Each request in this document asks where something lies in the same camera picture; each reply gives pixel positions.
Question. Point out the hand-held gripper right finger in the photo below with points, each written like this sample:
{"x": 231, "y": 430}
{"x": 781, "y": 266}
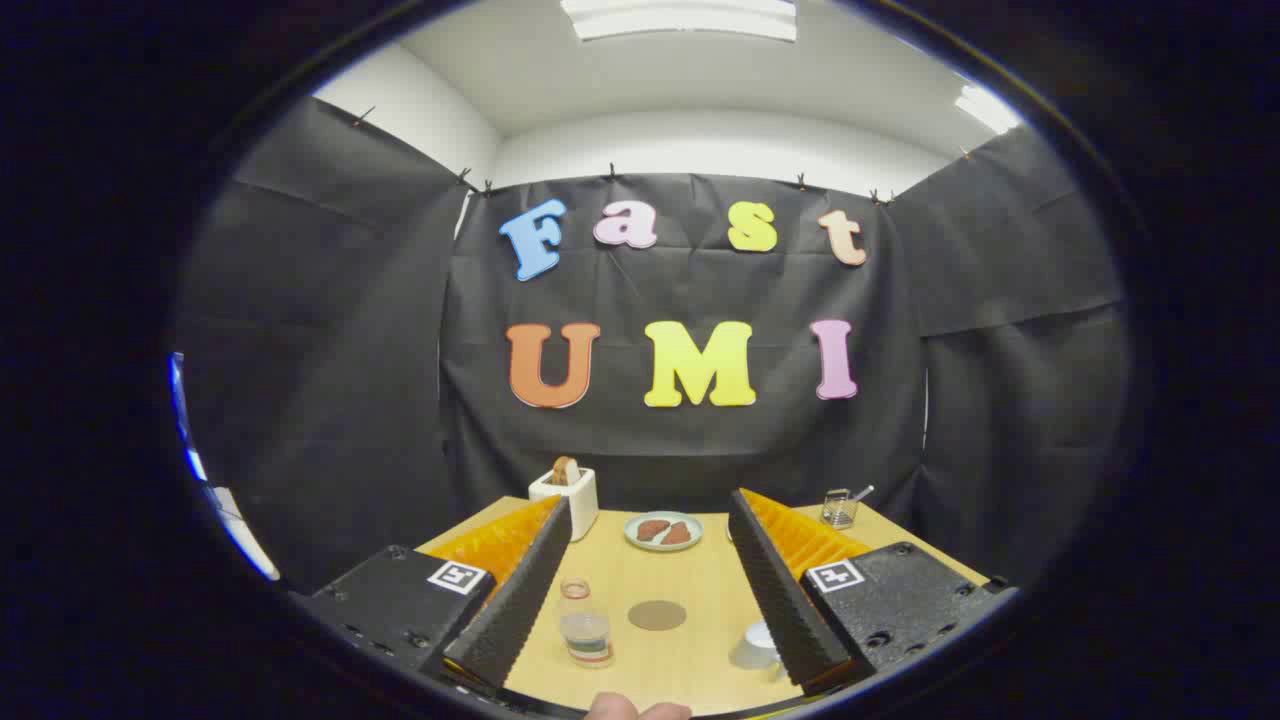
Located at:
{"x": 780, "y": 600}

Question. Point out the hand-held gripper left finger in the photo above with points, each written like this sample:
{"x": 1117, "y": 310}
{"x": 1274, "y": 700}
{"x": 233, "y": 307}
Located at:
{"x": 520, "y": 600}

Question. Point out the white cup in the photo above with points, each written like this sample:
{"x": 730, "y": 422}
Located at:
{"x": 755, "y": 648}

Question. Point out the clear plastic juice bottle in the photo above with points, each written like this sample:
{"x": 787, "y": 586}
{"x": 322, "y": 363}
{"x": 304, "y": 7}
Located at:
{"x": 586, "y": 635}

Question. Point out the round brown coaster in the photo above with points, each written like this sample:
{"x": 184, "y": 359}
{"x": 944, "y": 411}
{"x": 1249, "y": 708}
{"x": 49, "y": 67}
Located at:
{"x": 657, "y": 615}

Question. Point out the wooden table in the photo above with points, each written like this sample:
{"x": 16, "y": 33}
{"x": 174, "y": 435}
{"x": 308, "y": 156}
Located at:
{"x": 690, "y": 670}

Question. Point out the brown food piece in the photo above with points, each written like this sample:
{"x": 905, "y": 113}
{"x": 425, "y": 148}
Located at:
{"x": 652, "y": 529}
{"x": 678, "y": 535}

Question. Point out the white toaster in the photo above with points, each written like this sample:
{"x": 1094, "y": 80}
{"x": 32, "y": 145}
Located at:
{"x": 583, "y": 495}

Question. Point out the pale green plate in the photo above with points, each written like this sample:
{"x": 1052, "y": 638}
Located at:
{"x": 663, "y": 547}

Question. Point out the brown toast slice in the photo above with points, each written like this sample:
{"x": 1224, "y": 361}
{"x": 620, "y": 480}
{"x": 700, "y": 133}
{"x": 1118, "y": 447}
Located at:
{"x": 563, "y": 470}

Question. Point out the small ceiling light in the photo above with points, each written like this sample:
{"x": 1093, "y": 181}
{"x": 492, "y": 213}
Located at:
{"x": 985, "y": 108}

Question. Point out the long ceiling light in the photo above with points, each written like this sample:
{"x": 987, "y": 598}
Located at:
{"x": 680, "y": 20}

